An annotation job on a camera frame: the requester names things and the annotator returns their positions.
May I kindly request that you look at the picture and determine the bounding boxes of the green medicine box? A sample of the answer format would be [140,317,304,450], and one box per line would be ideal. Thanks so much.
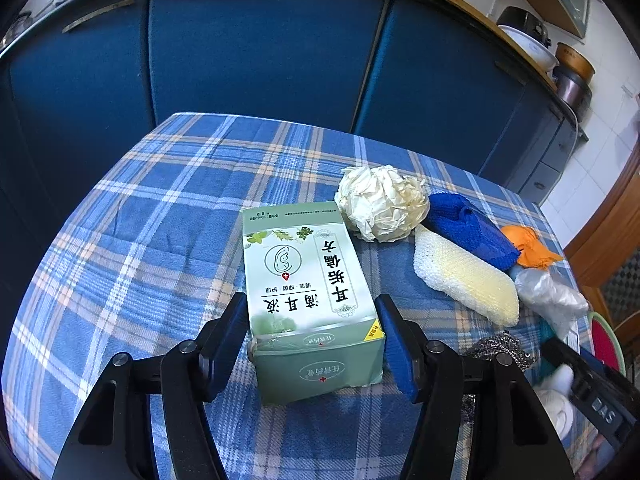
[242,201,386,406]

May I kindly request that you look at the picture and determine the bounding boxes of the clear plastic bag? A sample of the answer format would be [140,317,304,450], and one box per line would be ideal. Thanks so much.
[510,265,591,341]

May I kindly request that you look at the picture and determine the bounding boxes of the white yellow knitted cloth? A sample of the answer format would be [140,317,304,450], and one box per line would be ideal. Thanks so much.
[414,225,521,327]

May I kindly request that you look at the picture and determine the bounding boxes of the steel wool scrubber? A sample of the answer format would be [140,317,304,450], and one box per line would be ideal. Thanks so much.
[460,332,538,426]

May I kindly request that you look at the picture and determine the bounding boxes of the blue knitted cloth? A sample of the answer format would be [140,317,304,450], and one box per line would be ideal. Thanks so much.
[425,192,521,271]

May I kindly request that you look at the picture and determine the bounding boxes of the orange cloth scrap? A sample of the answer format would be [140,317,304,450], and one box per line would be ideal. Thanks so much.
[500,225,563,268]

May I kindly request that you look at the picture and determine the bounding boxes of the blue kitchen cabinet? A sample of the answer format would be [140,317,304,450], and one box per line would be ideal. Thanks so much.
[0,0,591,281]

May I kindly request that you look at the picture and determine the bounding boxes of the black rice cooker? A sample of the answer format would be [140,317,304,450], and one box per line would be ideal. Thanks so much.
[497,6,553,48]

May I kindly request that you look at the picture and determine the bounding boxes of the white paper ball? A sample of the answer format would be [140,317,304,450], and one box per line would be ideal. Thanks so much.
[334,165,431,243]

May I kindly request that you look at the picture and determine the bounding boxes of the wooden door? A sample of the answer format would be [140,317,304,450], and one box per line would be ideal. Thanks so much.
[565,157,640,288]

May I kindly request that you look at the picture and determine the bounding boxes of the white bowl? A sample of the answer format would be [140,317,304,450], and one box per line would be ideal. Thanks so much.
[500,25,557,73]

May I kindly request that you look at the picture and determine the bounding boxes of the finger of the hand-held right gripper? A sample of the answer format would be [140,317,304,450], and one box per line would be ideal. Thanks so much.
[542,336,636,443]

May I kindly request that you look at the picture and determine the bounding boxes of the white round object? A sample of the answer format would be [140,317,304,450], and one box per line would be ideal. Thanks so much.
[532,364,576,453]

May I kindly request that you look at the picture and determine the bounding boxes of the steel pot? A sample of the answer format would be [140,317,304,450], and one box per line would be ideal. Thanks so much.
[555,67,593,116]

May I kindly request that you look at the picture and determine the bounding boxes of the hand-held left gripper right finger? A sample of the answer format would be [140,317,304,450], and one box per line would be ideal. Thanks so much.
[374,294,576,480]

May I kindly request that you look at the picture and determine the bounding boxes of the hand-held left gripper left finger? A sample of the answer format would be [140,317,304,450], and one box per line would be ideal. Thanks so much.
[52,292,249,480]

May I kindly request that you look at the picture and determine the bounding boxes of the blue plaid tablecloth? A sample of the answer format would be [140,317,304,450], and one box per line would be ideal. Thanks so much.
[5,112,591,480]

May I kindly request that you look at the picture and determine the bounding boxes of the brown wooden bowl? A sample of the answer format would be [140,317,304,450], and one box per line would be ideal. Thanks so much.
[555,42,596,83]

